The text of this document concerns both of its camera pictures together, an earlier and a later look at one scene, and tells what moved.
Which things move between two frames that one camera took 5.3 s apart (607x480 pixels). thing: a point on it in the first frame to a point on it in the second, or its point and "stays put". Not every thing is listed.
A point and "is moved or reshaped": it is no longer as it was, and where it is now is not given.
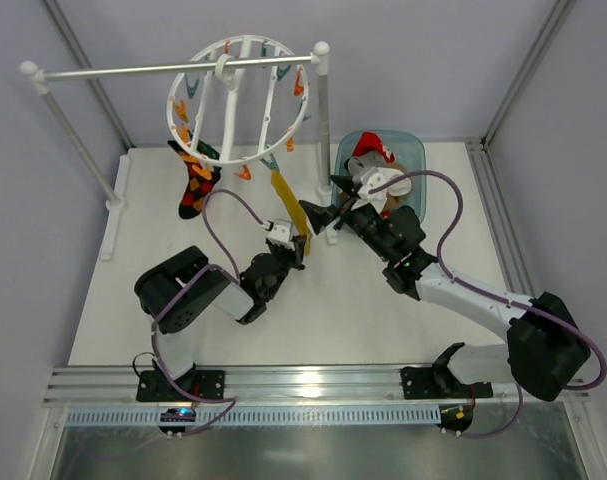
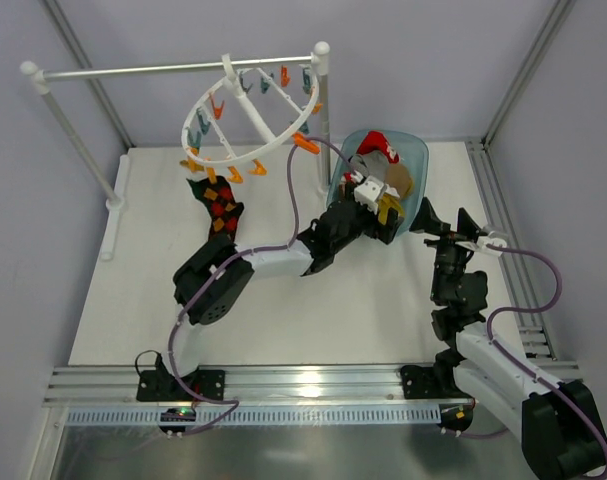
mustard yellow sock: (294, 208) is moved or reshaped
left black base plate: (153, 386) stays put
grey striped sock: (355, 165) stays put
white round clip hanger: (230, 71) to (250, 111)
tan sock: (392, 202) is moved or reshaped
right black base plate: (439, 382) stays put
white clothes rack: (114, 191) stays put
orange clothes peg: (245, 174) to (259, 170)
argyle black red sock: (198, 186) to (223, 208)
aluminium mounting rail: (289, 386) stays put
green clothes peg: (191, 90) to (194, 140)
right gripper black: (347, 213) to (446, 237)
